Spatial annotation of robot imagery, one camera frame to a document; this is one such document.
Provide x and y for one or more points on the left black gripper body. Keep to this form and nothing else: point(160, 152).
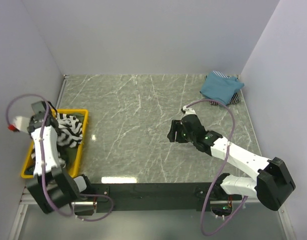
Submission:
point(31, 120)

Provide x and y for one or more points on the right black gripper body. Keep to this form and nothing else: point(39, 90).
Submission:
point(182, 136)

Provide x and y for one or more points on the black white striped garment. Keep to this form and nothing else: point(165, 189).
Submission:
point(53, 134)

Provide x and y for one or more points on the teal ribbed tank top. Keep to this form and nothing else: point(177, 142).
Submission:
point(219, 89)

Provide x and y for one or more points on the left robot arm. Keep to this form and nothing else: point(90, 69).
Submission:
point(51, 187)

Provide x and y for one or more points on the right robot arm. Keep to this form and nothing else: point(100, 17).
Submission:
point(268, 180)

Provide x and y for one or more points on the yellow plastic bin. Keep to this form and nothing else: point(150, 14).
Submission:
point(74, 169)

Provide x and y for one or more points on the dark striped folded garment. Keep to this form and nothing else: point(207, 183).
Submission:
point(234, 100)

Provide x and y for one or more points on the olive green garment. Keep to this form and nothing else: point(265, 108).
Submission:
point(72, 155)

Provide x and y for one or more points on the blue white striped folded garment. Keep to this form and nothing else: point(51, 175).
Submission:
point(220, 74)

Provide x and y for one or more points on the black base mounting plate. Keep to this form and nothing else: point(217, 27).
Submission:
point(149, 197)

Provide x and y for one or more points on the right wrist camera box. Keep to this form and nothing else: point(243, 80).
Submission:
point(187, 111)

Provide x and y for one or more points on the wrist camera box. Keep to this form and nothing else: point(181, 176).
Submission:
point(19, 124)
point(187, 111)

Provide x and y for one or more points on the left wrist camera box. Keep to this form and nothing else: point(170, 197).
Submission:
point(19, 124)

